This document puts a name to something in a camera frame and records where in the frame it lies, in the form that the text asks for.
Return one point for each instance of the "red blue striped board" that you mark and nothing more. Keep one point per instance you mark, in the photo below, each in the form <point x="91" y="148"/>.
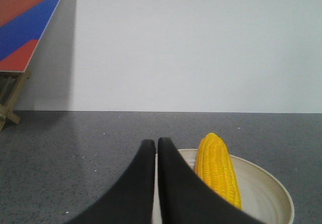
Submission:
<point x="23" y="23"/>

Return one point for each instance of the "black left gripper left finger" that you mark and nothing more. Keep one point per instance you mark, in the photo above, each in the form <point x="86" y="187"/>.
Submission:
<point x="130" y="199"/>

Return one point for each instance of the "wooden easel stand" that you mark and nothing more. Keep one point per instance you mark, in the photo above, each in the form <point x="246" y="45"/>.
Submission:
<point x="12" y="84"/>

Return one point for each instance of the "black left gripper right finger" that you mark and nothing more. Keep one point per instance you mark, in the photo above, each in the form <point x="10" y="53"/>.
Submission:
<point x="184" y="197"/>

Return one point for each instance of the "yellow corn cob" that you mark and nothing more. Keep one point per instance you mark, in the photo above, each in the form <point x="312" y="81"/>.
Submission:
<point x="215" y="168"/>

